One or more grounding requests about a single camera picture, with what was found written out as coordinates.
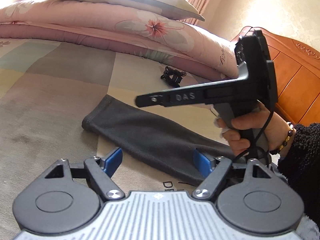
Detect dark grey trousers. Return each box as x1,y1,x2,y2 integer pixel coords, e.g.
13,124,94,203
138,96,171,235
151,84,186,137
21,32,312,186
82,95,233,185

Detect right forearm black sleeve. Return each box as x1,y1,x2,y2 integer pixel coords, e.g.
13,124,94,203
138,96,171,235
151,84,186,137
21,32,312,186
278,123,319,224

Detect person right hand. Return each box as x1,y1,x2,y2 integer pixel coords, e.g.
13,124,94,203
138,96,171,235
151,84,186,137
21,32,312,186
215,103,296,157

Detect black hair claw clip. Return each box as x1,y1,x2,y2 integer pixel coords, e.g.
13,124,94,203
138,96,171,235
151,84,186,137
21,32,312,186
161,66,187,88

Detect wooden orange headboard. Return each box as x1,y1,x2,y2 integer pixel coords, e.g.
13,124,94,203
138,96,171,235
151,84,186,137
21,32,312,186
231,26,320,127

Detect folded floral pink quilt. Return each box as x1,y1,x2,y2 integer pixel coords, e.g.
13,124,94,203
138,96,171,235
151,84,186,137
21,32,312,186
1,0,239,81

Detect striped pastel bed sheet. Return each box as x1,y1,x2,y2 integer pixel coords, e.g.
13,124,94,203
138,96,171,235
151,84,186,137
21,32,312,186
0,37,320,240

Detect brown bead bracelet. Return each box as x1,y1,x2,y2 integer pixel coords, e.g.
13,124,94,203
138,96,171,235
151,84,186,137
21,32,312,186
269,121,296,156

